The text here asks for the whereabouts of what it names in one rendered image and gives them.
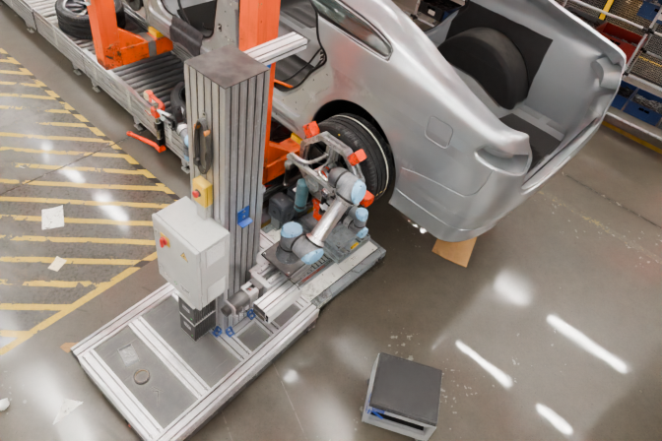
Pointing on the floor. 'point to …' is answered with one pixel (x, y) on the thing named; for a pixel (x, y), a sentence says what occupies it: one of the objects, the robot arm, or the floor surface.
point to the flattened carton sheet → (460, 253)
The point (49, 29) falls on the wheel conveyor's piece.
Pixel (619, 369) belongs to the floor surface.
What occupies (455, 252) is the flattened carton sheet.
